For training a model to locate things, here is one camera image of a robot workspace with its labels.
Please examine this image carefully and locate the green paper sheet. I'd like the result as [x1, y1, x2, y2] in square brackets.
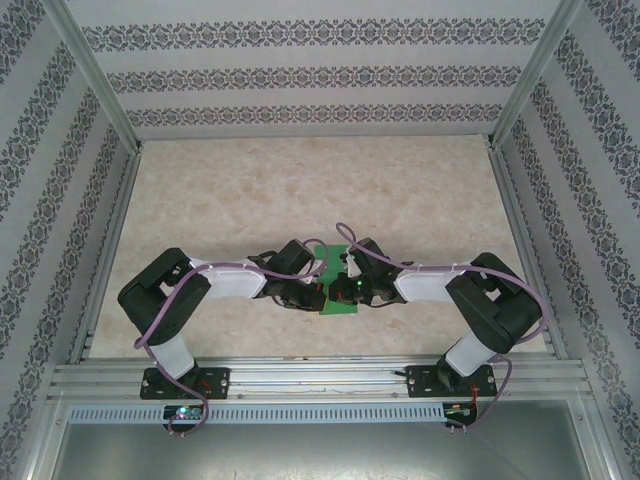
[312, 243, 360, 317]

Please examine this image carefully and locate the aluminium mounting rail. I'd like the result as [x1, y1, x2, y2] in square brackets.
[47, 355, 591, 401]

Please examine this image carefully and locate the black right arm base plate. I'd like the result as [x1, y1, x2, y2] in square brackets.
[407, 364, 497, 400]

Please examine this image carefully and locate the grey slotted cable duct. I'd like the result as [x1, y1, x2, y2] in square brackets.
[67, 403, 446, 424]

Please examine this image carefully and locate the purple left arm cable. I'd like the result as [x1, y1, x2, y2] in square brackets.
[133, 239, 326, 436]

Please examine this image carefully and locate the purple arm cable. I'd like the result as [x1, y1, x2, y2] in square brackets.
[133, 239, 326, 436]
[335, 222, 551, 434]

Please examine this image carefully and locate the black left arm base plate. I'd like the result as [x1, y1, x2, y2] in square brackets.
[139, 367, 232, 401]

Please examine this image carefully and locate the aluminium side rail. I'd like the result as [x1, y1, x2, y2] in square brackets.
[487, 144, 569, 359]
[67, 144, 144, 364]

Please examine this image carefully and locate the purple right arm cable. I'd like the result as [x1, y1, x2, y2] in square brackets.
[335, 222, 551, 434]

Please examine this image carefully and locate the aluminium frame post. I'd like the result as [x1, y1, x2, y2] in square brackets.
[487, 0, 584, 149]
[42, 0, 144, 151]

